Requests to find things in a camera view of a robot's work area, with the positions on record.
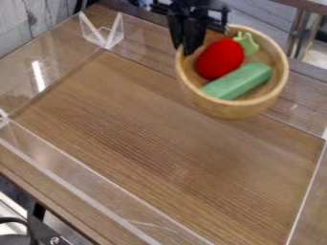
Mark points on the green rectangular block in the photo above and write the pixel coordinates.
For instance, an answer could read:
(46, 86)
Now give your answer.
(237, 82)

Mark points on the red fruit with green leaf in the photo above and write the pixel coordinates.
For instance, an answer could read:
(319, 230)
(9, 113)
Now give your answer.
(224, 55)

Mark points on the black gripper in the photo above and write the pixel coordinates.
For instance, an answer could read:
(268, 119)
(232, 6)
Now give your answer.
(192, 15)

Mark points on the metal frame in background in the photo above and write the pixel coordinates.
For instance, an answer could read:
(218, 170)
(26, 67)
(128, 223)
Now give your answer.
(303, 31)

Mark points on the clear acrylic tray wall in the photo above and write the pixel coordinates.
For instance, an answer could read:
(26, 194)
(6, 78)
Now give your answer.
(109, 215)

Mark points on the wooden bowl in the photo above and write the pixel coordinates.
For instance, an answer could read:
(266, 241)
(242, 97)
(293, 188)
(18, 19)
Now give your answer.
(256, 100)

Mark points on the black table leg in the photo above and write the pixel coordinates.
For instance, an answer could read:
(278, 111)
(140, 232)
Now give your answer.
(38, 211)

